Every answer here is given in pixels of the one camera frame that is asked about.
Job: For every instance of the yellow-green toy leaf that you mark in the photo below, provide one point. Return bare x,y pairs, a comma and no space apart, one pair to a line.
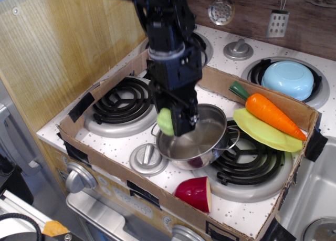
264,133

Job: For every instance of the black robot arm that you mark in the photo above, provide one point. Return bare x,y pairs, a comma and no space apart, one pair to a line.
166,15

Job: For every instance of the hanging steel spatula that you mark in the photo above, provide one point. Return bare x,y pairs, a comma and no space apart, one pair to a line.
278,22

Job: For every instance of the hanging steel skimmer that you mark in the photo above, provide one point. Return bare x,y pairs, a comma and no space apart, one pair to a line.
221,12

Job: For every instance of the silver front stovetop knob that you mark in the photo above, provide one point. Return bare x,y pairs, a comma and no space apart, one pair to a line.
147,161

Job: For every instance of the front right coil burner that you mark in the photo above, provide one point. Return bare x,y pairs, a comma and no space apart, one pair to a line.
249,172

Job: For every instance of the front left coil burner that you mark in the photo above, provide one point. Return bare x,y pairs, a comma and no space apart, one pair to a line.
125,110

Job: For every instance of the small steel pot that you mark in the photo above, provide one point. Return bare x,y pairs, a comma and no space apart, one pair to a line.
202,146

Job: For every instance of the green toy broccoli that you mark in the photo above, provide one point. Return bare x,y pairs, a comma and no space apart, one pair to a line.
164,121

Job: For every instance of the silver oven door handle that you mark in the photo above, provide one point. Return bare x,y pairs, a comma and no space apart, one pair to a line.
103,221

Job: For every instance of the silver back stovetop knob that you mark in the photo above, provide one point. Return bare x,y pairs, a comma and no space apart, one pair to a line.
238,50

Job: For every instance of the orange toy carrot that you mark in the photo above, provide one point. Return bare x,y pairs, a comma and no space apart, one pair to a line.
261,107

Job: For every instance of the silver stovetop knob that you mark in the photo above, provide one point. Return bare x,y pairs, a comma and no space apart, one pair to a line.
238,50
147,161

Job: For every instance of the light blue bowl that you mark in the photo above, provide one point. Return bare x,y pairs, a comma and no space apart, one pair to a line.
290,78

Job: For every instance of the back right coil burner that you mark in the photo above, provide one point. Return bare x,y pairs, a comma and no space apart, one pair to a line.
320,93

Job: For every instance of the steel sink basin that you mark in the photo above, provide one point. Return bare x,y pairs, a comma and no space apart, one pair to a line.
308,211

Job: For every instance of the red toy apple half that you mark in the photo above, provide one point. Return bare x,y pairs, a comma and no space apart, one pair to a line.
196,192

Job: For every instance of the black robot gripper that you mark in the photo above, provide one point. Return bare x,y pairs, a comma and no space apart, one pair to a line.
174,88

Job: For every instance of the silver oven front knob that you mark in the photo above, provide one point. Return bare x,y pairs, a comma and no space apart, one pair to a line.
79,178

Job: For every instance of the orange tape piece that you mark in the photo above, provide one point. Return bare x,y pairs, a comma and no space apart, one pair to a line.
54,228

